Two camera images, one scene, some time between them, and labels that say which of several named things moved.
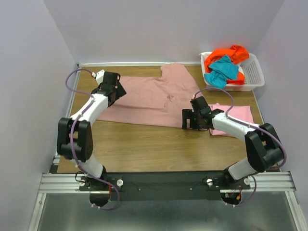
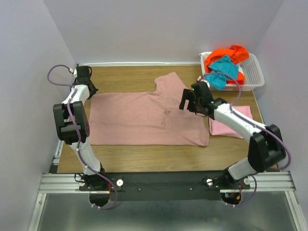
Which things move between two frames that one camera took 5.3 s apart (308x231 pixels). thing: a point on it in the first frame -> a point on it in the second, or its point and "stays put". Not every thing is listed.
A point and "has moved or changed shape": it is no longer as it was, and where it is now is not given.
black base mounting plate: (166, 186) stays put
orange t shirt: (238, 54) stays put
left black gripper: (119, 91) -> (95, 89)
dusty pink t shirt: (154, 101) has moved or changed shape
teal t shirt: (221, 70) stays put
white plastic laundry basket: (253, 73) stays put
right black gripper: (187, 114) -> (186, 96)
